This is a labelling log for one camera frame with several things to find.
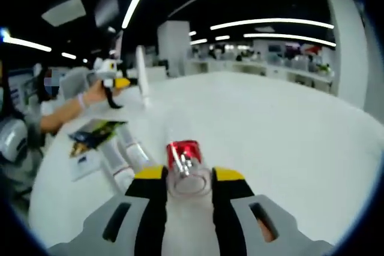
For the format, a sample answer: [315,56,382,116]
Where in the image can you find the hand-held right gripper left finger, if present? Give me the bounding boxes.
[47,165,169,256]

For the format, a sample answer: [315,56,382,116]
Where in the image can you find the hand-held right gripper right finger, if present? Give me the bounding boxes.
[211,165,335,256]

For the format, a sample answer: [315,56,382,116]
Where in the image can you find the white skincare tube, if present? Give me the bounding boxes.
[134,44,151,109]

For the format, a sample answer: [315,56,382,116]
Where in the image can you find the dark green skincare sachet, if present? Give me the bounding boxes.
[67,119,128,149]

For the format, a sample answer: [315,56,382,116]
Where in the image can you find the red-collared white skincare bottle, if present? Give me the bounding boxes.
[166,139,211,199]

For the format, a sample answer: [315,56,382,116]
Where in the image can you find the small card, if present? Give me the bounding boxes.
[71,150,105,182]

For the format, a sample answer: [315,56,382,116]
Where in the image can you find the person's left hand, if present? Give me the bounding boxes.
[85,83,111,107]

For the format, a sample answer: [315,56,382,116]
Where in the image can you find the hanging dark screen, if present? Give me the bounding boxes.
[94,0,120,29]

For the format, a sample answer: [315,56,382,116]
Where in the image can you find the ceiling air-conditioner panel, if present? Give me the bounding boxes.
[41,0,87,28]

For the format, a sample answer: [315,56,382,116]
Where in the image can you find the long white ceiling light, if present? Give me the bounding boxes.
[2,34,52,53]

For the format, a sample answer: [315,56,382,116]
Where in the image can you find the white grey rounded object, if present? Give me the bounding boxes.
[0,117,28,161]

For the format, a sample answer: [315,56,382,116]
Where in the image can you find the background office workstations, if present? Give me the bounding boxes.
[185,43,335,89]

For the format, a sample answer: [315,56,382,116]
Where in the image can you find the straight white ceiling light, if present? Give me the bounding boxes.
[243,32,337,48]
[209,17,335,31]

